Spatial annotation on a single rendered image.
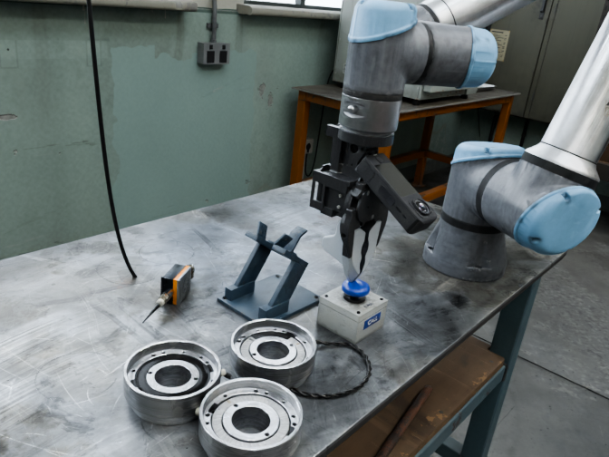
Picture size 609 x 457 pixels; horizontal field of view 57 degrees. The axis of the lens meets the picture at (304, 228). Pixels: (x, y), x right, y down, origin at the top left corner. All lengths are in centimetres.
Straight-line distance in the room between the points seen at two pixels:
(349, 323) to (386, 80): 32
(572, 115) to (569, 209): 14
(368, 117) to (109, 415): 44
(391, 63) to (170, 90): 190
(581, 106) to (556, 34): 345
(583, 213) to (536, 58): 352
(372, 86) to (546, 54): 371
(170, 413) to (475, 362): 80
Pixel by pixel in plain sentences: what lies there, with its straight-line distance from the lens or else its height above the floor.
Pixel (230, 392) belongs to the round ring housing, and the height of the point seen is 83.
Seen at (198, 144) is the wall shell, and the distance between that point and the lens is 267.
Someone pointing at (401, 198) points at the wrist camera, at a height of 102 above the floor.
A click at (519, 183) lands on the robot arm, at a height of 100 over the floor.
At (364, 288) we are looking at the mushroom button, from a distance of 79.
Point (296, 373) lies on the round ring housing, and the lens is 67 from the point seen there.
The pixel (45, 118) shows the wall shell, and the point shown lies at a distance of 226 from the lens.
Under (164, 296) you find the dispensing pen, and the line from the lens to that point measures 81.
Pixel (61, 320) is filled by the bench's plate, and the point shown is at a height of 80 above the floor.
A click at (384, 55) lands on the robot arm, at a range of 68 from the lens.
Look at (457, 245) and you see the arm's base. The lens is 102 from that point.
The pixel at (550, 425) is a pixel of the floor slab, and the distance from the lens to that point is 214.
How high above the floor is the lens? 124
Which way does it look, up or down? 23 degrees down
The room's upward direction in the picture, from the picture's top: 7 degrees clockwise
